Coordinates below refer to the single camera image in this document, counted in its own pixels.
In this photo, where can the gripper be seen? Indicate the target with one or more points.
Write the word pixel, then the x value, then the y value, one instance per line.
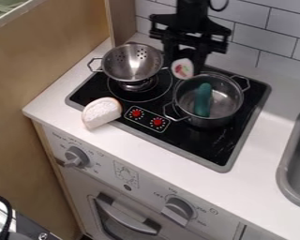
pixel 190 29

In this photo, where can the toy stove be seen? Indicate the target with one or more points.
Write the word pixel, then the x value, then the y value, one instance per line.
pixel 198 140

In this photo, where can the toy sink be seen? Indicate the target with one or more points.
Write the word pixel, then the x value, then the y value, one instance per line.
pixel 296 162

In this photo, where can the black and white toy sushi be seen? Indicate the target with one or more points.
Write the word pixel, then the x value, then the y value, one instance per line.
pixel 183 69

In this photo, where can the silver strainer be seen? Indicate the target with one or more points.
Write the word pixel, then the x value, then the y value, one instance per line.
pixel 131 64

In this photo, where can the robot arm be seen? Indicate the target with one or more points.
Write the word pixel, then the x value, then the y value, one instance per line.
pixel 192 9

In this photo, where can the green toy pickle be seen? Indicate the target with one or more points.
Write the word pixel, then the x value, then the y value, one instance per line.
pixel 203 100

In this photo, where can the silver pot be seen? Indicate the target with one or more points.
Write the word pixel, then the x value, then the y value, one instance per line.
pixel 223 103

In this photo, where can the white toy bread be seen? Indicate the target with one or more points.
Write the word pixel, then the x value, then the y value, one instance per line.
pixel 100 112

